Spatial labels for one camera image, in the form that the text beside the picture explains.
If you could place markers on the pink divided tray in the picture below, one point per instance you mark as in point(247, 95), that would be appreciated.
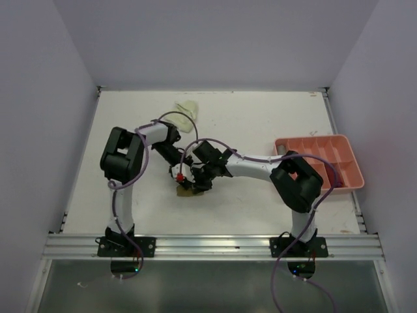
point(334, 148)

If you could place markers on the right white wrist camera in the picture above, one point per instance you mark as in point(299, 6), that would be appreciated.
point(190, 176)

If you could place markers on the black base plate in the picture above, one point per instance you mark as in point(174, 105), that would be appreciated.
point(316, 247)
point(109, 249)

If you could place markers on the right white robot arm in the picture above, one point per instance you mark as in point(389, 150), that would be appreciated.
point(297, 183)

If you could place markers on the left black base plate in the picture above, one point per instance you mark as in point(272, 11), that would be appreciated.
point(109, 249)

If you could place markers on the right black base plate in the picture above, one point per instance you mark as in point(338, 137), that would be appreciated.
point(316, 247)

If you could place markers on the pale green underwear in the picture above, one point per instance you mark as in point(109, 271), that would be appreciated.
point(187, 107)

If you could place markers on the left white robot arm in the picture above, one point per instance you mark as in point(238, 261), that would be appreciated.
point(124, 160)

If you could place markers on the olive and cream underwear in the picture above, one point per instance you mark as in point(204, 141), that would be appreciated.
point(186, 193)

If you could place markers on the dark red rolled underwear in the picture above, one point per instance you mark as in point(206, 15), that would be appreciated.
point(337, 180)

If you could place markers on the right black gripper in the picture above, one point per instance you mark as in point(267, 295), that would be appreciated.
point(198, 186)

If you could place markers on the aluminium mounting rail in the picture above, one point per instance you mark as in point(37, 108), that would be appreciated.
point(215, 248)

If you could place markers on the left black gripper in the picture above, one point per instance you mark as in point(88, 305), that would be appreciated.
point(182, 182)

